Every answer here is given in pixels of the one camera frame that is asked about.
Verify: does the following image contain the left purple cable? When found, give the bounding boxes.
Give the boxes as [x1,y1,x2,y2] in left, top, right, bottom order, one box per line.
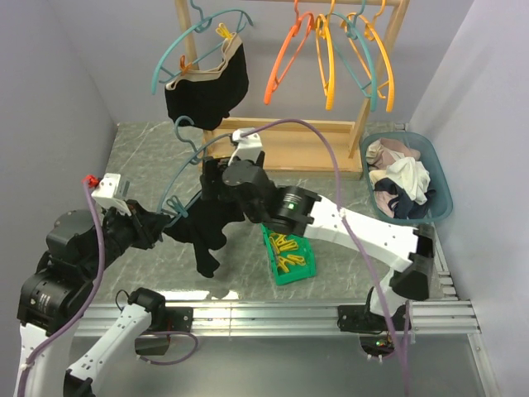
[12,181,199,397]

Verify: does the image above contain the teal laundry basket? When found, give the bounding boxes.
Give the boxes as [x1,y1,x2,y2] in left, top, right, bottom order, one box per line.
[360,132,453,226]

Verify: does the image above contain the yellow hanger left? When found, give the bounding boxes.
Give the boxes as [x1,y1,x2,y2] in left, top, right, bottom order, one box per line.
[314,0,336,111]

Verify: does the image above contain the yellow clothespin on teal hanger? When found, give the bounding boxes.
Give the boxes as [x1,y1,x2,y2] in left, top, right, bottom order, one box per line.
[216,22,234,40]

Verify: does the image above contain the yellow hanger right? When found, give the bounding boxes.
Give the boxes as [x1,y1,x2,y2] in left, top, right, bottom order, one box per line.
[341,0,394,113]

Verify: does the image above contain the black underwear front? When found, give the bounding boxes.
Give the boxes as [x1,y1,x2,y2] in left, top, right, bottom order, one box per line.
[164,193,245,278]

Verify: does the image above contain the yellow hanger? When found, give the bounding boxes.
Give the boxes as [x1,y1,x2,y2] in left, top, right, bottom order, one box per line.
[341,0,394,113]
[314,0,336,111]

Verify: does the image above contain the black underwear back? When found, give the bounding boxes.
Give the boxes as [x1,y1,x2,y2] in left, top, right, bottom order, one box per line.
[164,35,249,131]

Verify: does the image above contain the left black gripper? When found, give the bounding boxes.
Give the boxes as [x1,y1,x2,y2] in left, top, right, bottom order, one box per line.
[83,197,171,279]

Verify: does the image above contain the orange clothes hanger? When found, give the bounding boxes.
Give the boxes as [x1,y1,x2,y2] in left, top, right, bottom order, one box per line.
[263,0,315,105]

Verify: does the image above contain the wooden clothes rack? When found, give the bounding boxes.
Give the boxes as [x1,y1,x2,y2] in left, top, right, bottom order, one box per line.
[173,0,412,181]

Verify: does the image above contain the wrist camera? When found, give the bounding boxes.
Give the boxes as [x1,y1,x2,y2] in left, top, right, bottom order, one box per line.
[83,173,131,216]
[228,127,263,165]

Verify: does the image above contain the teal hanger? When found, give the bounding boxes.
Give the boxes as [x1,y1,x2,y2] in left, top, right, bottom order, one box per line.
[150,1,255,95]
[156,116,231,226]
[328,0,378,112]

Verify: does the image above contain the yellow clothespins in bin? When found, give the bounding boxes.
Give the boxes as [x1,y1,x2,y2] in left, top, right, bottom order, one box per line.
[268,233,307,274]

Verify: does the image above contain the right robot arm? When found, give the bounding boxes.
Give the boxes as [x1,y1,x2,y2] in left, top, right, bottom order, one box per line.
[200,155,435,334]

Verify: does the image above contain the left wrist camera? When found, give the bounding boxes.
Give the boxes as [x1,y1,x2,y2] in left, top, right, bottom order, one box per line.
[83,173,131,216]

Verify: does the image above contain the aluminium mounting rail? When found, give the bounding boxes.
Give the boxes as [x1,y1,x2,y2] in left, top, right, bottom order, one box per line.
[24,299,503,397]

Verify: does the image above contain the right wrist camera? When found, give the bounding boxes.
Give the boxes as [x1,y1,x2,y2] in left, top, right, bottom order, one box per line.
[228,127,263,165]

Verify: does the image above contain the green plastic bin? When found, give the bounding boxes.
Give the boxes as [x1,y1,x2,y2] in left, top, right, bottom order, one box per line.
[261,226,317,285]

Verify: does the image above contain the black underwear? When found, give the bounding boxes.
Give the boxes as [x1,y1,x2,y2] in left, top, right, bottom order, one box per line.
[164,193,245,278]
[164,35,249,131]

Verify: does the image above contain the white underwear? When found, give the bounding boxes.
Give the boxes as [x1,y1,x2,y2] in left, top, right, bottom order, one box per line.
[386,157,431,205]

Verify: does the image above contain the beige underwear in basket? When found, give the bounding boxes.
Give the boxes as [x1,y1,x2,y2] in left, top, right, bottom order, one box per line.
[365,138,421,170]

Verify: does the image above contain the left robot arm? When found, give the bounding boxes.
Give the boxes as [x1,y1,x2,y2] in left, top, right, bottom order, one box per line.
[14,200,193,396]

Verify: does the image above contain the navy underwear in basket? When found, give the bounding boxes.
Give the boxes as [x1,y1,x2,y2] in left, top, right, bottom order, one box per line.
[374,178,436,219]

